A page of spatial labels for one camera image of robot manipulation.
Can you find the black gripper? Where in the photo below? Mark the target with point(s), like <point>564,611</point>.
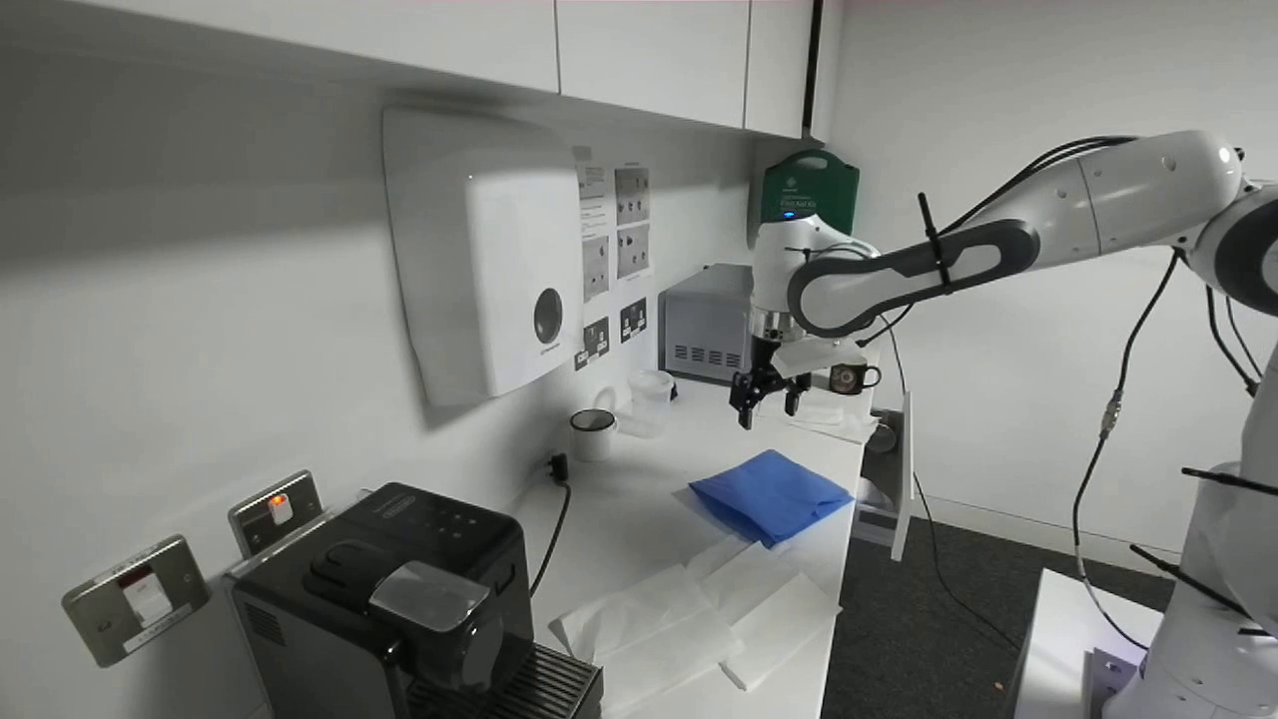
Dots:
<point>772,360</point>

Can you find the blue cloth towel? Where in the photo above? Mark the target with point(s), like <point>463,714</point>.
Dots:
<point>772,497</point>

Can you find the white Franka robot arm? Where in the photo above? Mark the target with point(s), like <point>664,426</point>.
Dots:
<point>1105,201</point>

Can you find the white paper towel dispenser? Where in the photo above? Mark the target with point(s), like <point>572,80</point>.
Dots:
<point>506,266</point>

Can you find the black mug with round logo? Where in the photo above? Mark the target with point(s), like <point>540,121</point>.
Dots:
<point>851,377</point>

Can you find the silver microwave oven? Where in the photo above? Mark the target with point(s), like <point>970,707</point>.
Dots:
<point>703,325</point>

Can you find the small pale cup dark rim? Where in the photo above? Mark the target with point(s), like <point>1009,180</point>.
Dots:
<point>594,419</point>

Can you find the green first aid box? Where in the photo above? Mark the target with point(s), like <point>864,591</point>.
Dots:
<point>813,186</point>

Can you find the black vertical pipe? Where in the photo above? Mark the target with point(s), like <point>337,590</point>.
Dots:
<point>813,64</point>

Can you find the white robot mounting table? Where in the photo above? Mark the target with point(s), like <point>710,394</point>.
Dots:
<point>1080,642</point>

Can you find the black coffee machine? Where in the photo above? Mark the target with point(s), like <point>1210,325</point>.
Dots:
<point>402,601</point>

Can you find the thin black stand rod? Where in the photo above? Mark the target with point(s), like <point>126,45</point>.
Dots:
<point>1231,479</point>
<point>1179,569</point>

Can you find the small steel wall socket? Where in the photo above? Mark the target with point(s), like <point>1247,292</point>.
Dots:
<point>594,344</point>
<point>632,316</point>

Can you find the printed paper wall notice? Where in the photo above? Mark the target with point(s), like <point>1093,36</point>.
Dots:
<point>632,193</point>
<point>594,201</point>
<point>632,248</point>
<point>595,266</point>

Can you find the white wall cabinets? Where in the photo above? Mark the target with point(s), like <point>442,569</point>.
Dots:
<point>532,41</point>

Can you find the steel wall socket plate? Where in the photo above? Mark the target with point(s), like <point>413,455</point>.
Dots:
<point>274,513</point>
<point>134,601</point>

